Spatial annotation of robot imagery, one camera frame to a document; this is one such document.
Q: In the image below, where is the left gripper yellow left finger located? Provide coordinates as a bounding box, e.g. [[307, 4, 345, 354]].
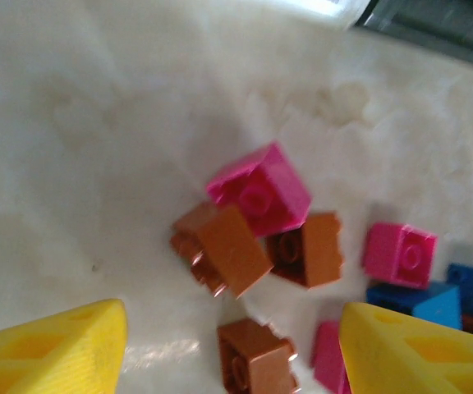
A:
[[0, 298, 129, 394]]

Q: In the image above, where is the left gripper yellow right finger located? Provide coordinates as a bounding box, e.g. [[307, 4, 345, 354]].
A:
[[338, 302, 473, 394]]

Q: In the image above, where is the pink lego brick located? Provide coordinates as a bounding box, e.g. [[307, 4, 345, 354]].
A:
[[205, 141, 312, 238], [362, 221, 439, 291], [310, 319, 352, 394]]

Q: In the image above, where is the black plastic container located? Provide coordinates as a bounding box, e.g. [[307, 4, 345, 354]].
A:
[[355, 0, 473, 71]]

